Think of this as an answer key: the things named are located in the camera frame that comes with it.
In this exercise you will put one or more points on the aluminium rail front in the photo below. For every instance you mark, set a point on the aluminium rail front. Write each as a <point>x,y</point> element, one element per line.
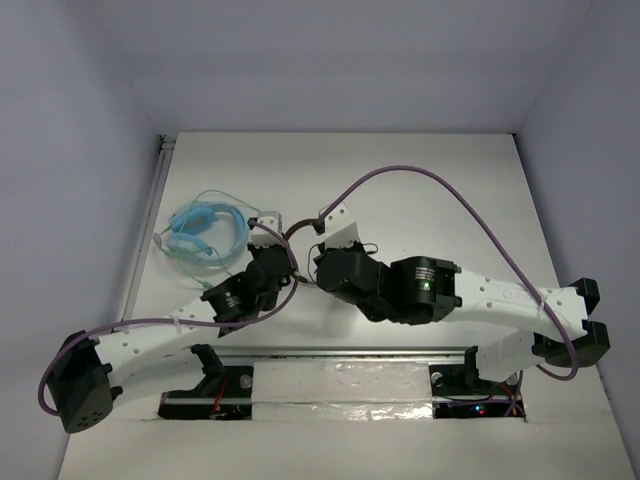
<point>336,352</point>

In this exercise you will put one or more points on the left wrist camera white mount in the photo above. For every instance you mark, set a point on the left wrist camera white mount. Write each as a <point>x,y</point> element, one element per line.
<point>265,230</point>

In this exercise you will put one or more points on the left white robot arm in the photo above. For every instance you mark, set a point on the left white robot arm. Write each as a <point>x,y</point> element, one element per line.
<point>97,371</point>

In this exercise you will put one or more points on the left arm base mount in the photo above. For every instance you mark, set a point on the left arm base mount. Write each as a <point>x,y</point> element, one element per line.
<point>223,393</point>

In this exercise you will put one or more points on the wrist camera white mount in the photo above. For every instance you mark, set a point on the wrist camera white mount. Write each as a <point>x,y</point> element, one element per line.
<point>265,230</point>
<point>339,228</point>

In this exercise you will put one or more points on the brown silver headphones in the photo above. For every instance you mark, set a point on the brown silver headphones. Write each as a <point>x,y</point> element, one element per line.
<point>301,224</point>

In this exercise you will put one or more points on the aluminium rail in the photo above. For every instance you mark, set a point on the aluminium rail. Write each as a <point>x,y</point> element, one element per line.
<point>336,352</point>
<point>143,242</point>

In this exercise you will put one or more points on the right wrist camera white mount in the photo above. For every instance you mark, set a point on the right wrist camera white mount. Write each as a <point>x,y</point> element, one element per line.
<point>339,228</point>

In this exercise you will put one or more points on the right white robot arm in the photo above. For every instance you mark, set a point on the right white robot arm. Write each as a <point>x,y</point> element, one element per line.
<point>553,327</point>

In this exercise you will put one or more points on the aluminium rail left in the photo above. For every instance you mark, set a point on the aluminium rail left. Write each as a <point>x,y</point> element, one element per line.
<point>143,242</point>

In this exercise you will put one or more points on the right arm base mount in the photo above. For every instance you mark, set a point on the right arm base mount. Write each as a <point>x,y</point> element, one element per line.
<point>459,392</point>

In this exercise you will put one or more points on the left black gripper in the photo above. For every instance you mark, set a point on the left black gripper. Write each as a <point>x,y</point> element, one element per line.
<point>279,257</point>

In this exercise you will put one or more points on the blue headphones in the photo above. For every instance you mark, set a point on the blue headphones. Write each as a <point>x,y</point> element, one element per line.
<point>204,234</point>

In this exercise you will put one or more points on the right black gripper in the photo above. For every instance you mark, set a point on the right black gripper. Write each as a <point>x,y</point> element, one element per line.
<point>356,246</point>

